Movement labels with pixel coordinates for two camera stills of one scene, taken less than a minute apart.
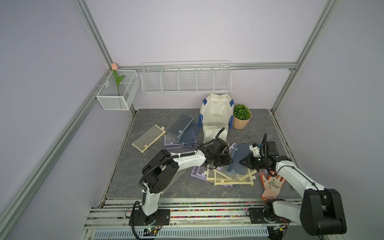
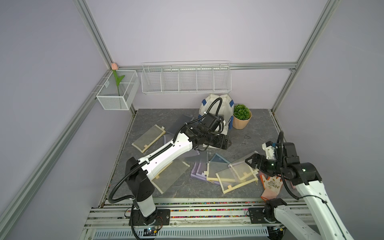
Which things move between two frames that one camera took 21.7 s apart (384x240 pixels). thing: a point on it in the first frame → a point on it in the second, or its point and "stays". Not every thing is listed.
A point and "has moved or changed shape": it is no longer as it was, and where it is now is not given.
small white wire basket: (120, 90) stays
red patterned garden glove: (271, 186) stays
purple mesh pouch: (232, 148) has moved or changed shape
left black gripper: (227, 161) → (222, 143)
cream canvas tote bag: (216, 112) stays
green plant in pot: (241, 116) stays
